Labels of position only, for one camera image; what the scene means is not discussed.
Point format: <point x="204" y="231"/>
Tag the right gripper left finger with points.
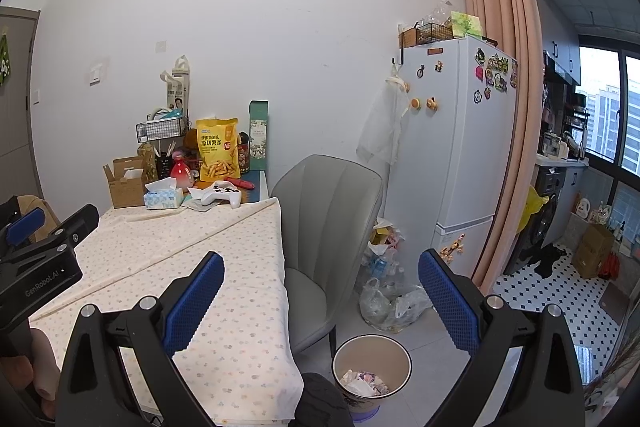
<point x="187" y="300"/>

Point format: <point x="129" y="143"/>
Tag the blue tissue box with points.
<point x="163" y="194"/>

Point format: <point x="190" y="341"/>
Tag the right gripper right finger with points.
<point x="449" y="296"/>

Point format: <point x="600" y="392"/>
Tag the red white vase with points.
<point x="182" y="173"/>

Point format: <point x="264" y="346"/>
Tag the grey upholstered chair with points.
<point x="328" y="209"/>

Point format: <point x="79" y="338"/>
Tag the white refrigerator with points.
<point x="441" y="189"/>

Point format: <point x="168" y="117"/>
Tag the red tool on table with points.
<point x="247" y="185"/>

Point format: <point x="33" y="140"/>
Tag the white trash bin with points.
<point x="367" y="370"/>

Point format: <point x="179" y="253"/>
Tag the floral cream tablecloth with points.
<point x="239" y="363"/>

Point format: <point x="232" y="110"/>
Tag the green tall box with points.
<point x="259" y="117"/>

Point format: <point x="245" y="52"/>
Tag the black wire basket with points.
<point x="160" y="129"/>

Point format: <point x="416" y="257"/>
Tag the person's left hand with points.
<point x="42" y="371"/>

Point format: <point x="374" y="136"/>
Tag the brown cardboard box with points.
<point x="126" y="182"/>

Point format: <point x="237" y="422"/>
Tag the beige paper gift bag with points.
<point x="178" y="85"/>

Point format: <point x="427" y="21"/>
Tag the white garment on fridge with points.
<point x="380" y="135"/>

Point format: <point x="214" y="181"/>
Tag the yellow fries snack bag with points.
<point x="218" y="143"/>

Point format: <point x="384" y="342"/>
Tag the white game controller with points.
<point x="222" y="191"/>

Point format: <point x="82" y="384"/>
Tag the wooden basket on fridge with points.
<point x="422" y="34"/>

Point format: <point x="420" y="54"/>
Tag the clear plastic bags pile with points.
<point x="388" y="299"/>

